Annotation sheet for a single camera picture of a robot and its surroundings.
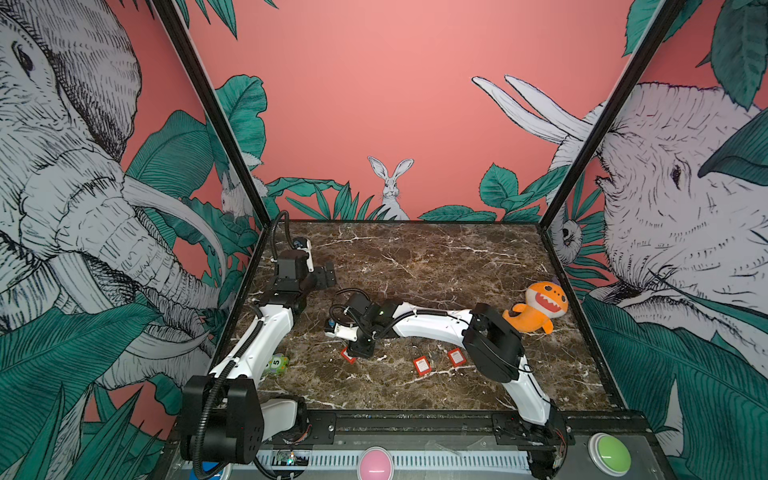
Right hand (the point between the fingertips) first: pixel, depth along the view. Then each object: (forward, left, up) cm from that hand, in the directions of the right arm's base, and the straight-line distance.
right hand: (348, 344), depth 85 cm
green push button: (-26, -64, -1) cm, 69 cm away
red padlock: (-3, +1, -1) cm, 3 cm away
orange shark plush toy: (+12, -59, +4) cm, 61 cm away
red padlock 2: (-5, -22, -3) cm, 22 cm away
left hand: (+18, +9, +15) cm, 25 cm away
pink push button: (-28, -9, -1) cm, 29 cm away
